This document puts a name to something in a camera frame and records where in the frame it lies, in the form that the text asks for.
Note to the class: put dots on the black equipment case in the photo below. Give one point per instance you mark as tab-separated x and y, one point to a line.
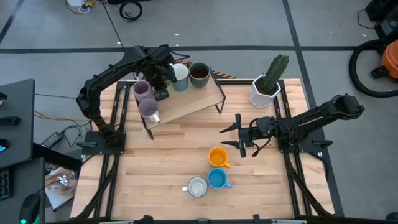
384	12

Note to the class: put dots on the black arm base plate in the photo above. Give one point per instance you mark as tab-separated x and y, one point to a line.
306	148
93	147

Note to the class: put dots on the ribbed lilac mug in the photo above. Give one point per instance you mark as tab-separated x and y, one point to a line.
141	90

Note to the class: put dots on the light blue faceted mug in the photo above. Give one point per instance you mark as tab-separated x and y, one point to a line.
217	179

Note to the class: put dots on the wooden shelf black legs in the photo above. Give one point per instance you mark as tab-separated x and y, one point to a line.
192	102

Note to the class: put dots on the orange vacuum cleaner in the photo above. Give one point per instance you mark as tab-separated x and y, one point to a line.
391	59

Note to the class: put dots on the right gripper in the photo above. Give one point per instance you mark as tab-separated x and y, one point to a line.
252	137

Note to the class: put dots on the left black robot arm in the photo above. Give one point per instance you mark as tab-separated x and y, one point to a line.
112	71

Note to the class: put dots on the white hexagonal planter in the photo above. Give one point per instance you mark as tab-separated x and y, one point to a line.
258	99

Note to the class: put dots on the purple and white mug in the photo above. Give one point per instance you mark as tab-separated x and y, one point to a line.
148	109

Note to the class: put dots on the blue floral white mug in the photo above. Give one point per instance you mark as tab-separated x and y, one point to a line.
198	187

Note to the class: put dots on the green cactus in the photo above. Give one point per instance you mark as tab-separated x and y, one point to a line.
275	73

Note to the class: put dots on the yellow power plug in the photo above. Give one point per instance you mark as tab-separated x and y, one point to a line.
90	4

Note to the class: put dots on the black desk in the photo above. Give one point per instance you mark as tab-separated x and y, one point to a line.
18	93

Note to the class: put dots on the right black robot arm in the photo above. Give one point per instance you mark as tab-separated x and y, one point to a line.
317	115

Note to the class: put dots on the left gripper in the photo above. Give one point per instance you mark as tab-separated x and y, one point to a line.
160	76

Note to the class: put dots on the black power adapter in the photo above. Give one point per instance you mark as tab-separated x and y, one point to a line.
53	140

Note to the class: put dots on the white bucket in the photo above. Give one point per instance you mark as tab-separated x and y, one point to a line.
75	2

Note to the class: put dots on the black aluminium table frame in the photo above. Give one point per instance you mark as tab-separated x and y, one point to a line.
239	81

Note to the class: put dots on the black keyboard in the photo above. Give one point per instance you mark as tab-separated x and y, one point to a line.
4	186

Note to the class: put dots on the dark green mug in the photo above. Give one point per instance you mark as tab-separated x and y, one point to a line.
199	74

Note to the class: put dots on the black computer mouse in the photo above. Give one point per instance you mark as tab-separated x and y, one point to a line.
29	208

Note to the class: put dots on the yellow mug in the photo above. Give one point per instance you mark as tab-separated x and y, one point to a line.
217	157

